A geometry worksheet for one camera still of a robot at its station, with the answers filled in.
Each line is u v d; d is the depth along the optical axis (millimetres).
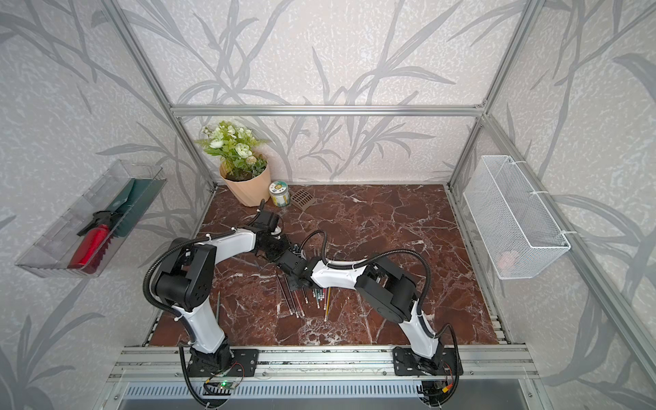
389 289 501
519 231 608
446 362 710
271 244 811
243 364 728
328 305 845
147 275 457
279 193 1081
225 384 705
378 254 505
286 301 853
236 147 953
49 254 578
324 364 753
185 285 490
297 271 705
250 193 1046
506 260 717
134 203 664
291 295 865
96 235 608
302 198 1125
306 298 864
